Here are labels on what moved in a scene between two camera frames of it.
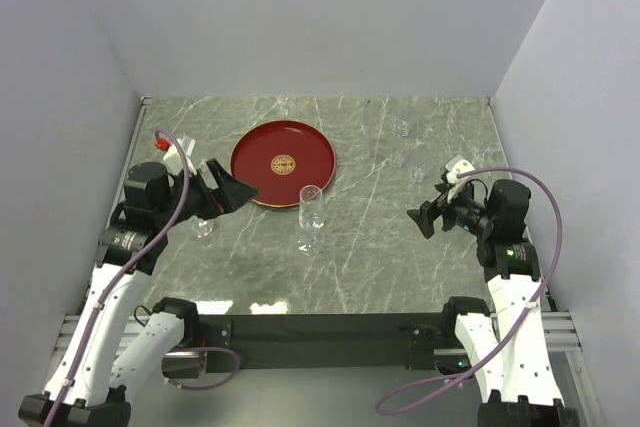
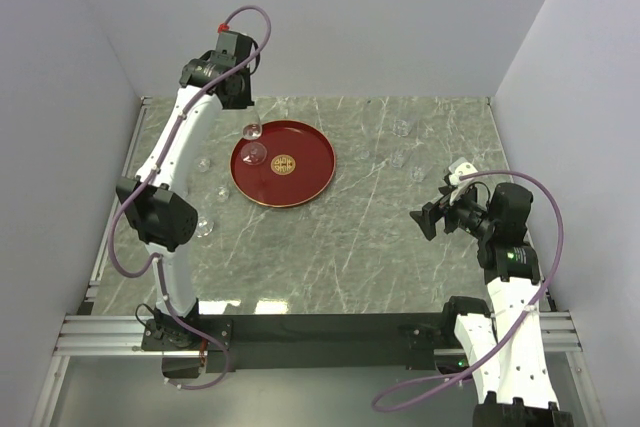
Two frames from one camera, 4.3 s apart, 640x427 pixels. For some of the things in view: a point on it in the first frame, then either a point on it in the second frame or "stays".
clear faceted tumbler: [401, 128] stays
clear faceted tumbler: [202, 227] stays
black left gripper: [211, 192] -> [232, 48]
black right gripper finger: [425, 215] stays
